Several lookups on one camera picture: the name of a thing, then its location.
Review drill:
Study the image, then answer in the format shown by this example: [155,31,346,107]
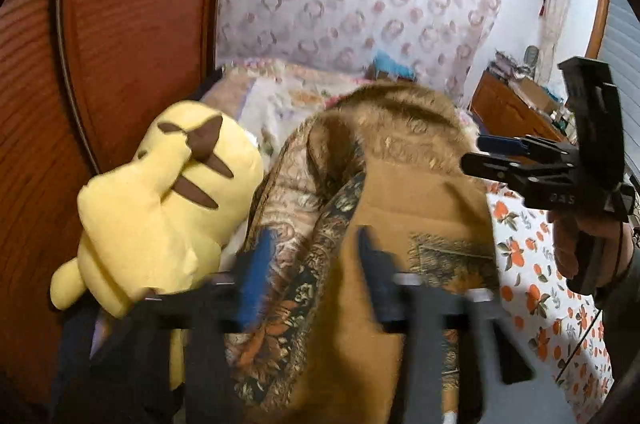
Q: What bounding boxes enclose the brown gold patterned garment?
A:
[221,79,501,424]

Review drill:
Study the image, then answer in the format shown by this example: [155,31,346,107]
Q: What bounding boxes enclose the person right hand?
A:
[547,210,634,295]

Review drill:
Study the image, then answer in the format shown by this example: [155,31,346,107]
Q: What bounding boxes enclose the cardboard box on cabinet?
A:
[509,77,560,115]

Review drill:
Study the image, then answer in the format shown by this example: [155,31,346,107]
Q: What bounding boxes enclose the orange print bed sheet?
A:
[487,181,614,423]

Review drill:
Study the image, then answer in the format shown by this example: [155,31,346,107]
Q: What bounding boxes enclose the wooden sideboard cabinet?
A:
[469,71,566,141]

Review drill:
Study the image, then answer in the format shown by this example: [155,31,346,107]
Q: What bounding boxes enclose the grey window blind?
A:
[599,0,640,179]

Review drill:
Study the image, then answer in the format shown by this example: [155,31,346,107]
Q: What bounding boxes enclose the stack of papers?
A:
[487,50,528,80]

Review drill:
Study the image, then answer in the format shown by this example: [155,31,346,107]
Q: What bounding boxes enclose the yellow plush toy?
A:
[48,99,266,320]

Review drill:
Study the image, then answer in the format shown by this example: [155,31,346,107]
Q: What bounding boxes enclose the blue item box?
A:
[367,51,416,82]

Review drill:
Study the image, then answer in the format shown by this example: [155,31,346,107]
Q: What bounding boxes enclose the floral quilt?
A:
[202,58,369,170]

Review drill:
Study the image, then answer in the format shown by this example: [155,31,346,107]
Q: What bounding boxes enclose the brown louvered wardrobe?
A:
[1,0,217,404]

